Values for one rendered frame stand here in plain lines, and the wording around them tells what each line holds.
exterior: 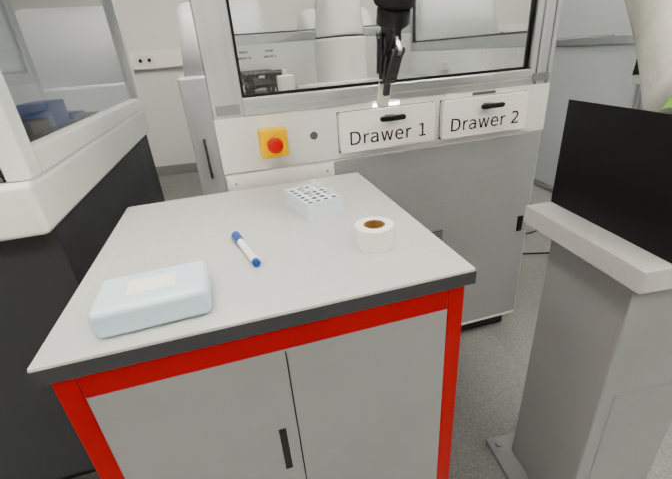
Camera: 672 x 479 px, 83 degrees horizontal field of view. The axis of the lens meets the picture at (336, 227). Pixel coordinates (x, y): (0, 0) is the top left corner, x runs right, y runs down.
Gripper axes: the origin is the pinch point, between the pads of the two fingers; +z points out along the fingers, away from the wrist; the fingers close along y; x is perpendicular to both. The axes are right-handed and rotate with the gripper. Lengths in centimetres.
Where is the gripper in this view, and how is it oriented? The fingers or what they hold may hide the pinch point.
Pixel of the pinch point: (384, 93)
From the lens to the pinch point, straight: 106.1
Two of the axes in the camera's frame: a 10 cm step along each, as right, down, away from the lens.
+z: -0.2, 7.2, 7.0
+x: 9.6, -1.8, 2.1
